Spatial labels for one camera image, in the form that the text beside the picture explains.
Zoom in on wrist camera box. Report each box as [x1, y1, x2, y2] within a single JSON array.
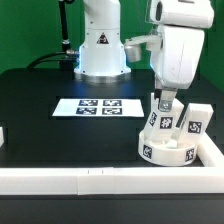
[[124, 35, 162, 62]]

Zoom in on white round stool seat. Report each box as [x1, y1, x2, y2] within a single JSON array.
[[138, 131, 197, 167]]

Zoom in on white part at left edge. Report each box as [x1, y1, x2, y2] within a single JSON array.
[[0, 127, 4, 148]]

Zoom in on white sheet with markers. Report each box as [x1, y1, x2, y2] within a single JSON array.
[[53, 99, 144, 117]]

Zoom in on white right fence bar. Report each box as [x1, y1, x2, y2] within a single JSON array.
[[197, 133, 224, 168]]

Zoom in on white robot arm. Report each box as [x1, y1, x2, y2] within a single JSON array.
[[74, 0, 214, 112]]

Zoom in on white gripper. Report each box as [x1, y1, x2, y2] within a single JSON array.
[[150, 25, 205, 112]]

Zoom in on black cable with connector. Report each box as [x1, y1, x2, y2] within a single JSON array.
[[26, 0, 81, 70]]

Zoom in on white front fence bar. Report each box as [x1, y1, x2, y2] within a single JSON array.
[[0, 167, 224, 195]]

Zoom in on white fence bar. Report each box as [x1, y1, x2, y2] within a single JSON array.
[[0, 167, 224, 195], [197, 133, 224, 168]]

